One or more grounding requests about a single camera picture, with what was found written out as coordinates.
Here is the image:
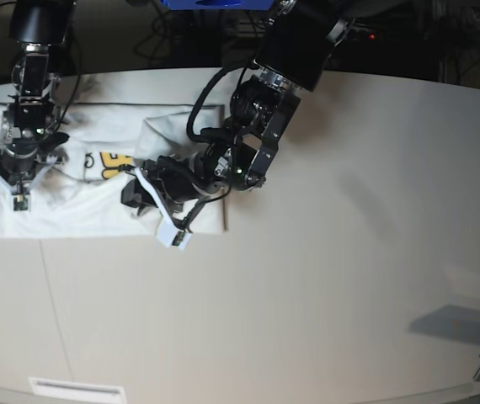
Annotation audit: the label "white paper label sheet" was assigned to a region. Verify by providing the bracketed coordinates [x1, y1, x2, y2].
[29, 377, 127, 403]

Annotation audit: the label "white printed T-shirt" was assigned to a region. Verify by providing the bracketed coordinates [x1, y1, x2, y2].
[0, 100, 228, 239]

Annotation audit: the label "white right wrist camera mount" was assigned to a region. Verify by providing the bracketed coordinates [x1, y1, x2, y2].
[0, 153, 67, 211]

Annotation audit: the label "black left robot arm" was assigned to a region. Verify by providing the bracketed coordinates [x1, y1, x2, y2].
[120, 1, 350, 226]

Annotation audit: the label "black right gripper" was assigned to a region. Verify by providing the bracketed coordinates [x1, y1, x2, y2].
[0, 141, 40, 185]

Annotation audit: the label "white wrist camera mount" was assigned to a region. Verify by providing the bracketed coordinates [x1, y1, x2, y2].
[134, 167, 192, 251]
[0, 153, 67, 211]

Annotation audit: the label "blue box at top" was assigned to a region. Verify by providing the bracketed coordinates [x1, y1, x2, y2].
[160, 0, 275, 11]

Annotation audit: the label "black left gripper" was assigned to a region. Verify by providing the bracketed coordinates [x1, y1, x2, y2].
[120, 153, 223, 218]

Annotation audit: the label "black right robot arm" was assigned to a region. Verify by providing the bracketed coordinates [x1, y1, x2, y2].
[0, 1, 77, 188]

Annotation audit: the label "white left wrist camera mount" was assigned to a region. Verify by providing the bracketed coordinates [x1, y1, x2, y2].
[134, 167, 192, 251]

